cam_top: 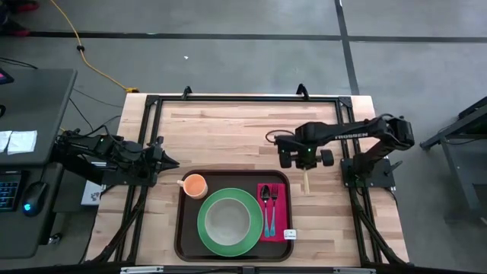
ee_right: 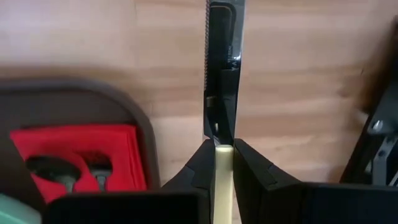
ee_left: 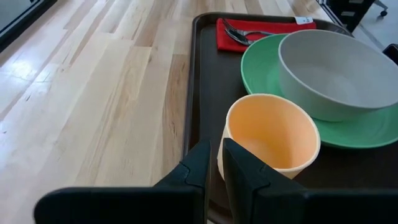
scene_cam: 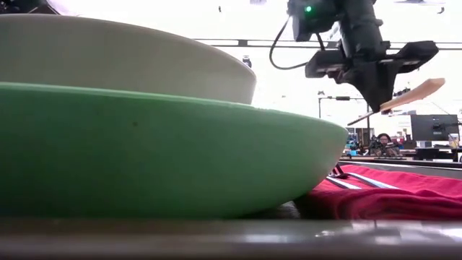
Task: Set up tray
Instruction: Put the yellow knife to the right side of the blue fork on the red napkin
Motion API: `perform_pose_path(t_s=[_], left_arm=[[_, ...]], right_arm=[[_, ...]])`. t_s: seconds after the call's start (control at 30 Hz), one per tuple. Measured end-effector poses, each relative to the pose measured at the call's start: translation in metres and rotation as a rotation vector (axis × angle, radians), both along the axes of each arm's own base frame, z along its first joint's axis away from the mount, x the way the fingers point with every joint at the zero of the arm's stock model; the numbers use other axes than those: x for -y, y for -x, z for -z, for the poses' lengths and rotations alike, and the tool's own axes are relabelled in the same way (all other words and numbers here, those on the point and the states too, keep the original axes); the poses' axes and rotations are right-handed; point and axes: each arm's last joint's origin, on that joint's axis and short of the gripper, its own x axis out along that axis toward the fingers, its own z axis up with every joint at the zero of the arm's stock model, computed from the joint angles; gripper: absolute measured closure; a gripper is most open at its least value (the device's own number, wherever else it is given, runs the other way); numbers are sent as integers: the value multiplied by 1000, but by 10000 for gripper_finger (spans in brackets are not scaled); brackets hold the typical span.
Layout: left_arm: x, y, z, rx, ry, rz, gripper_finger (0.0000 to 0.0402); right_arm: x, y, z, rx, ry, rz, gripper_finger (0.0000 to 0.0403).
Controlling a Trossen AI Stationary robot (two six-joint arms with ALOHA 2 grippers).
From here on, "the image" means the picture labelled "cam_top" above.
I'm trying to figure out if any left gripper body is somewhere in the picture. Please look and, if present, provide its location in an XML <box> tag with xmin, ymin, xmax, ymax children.
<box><xmin>144</xmin><ymin>135</ymin><xmax>165</xmax><ymax>180</ymax></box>

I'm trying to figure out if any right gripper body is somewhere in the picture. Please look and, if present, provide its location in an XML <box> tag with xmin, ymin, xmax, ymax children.
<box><xmin>273</xmin><ymin>135</ymin><xmax>336</xmax><ymax>171</ymax></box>

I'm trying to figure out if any orange ribbed cup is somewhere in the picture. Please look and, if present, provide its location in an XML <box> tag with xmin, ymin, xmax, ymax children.
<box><xmin>177</xmin><ymin>174</ymin><xmax>209</xmax><ymax>200</ymax></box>

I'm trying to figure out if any red cloth napkin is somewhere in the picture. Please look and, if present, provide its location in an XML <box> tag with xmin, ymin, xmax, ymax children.
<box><xmin>256</xmin><ymin>183</ymin><xmax>298</xmax><ymax>243</ymax></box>

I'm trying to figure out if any blue-handled spoon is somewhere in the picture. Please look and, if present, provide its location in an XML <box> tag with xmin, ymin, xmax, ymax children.
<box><xmin>259</xmin><ymin>184</ymin><xmax>272</xmax><ymax>238</ymax></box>

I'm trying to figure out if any blue-handled fork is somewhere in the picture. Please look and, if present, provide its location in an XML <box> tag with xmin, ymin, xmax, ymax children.
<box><xmin>269</xmin><ymin>183</ymin><xmax>279</xmax><ymax>237</ymax></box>

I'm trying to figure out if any grey bowl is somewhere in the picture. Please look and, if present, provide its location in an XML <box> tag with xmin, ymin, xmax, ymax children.
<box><xmin>204</xmin><ymin>197</ymin><xmax>252</xmax><ymax>247</ymax></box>

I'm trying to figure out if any green plate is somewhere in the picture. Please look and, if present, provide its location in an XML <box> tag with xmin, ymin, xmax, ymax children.
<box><xmin>196</xmin><ymin>187</ymin><xmax>264</xmax><ymax>258</ymax></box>

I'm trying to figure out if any brown plastic tray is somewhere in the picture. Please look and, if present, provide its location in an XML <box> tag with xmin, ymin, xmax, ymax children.
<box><xmin>173</xmin><ymin>169</ymin><xmax>294</xmax><ymax>263</ymax></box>

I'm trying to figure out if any white box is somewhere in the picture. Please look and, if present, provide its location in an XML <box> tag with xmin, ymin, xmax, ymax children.
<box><xmin>81</xmin><ymin>180</ymin><xmax>107</xmax><ymax>207</ymax></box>

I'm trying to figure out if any black computer mouse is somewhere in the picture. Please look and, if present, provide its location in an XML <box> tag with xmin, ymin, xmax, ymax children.
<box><xmin>21</xmin><ymin>180</ymin><xmax>49</xmax><ymax>218</ymax></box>

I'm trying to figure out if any grey desk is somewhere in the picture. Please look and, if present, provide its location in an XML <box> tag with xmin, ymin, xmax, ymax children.
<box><xmin>0</xmin><ymin>68</ymin><xmax>78</xmax><ymax>260</ymax></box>

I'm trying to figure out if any white paper sheet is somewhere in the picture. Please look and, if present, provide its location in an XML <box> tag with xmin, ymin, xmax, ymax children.
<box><xmin>6</xmin><ymin>130</ymin><xmax>39</xmax><ymax>155</ymax></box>
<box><xmin>0</xmin><ymin>130</ymin><xmax>13</xmax><ymax>153</ymax></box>

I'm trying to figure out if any backlit keyboard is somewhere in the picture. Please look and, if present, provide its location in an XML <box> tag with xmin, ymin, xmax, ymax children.
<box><xmin>0</xmin><ymin>170</ymin><xmax>23</xmax><ymax>212</ymax></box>

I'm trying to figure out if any grey metal cart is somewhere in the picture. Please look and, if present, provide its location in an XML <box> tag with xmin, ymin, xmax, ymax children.
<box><xmin>420</xmin><ymin>94</ymin><xmax>487</xmax><ymax>225</ymax></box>

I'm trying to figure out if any dark screen device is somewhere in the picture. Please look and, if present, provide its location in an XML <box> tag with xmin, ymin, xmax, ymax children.
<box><xmin>0</xmin><ymin>68</ymin><xmax>15</xmax><ymax>86</ymax></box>

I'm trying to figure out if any person's foot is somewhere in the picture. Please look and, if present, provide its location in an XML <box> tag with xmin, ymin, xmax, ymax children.
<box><xmin>13</xmin><ymin>1</ymin><xmax>40</xmax><ymax>13</ymax></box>

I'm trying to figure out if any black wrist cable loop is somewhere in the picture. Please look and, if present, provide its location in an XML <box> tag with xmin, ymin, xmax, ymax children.
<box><xmin>265</xmin><ymin>129</ymin><xmax>296</xmax><ymax>145</ymax></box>

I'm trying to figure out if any yellow extension cable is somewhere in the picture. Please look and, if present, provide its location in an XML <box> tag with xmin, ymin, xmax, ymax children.
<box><xmin>48</xmin><ymin>0</ymin><xmax>141</xmax><ymax>134</ymax></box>

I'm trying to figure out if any black aluminium table frame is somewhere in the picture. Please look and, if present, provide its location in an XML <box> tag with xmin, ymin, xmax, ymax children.
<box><xmin>89</xmin><ymin>93</ymin><xmax>411</xmax><ymax>266</ymax></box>

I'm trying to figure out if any black floor cable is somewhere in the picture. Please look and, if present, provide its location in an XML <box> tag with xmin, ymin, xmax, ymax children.
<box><xmin>71</xmin><ymin>86</ymin><xmax>123</xmax><ymax>110</ymax></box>

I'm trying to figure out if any silver metal bracket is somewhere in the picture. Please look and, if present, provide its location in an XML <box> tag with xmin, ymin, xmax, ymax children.
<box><xmin>119</xmin><ymin>266</ymin><xmax>165</xmax><ymax>274</ymax></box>
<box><xmin>333</xmin><ymin>267</ymin><xmax>377</xmax><ymax>274</ymax></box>

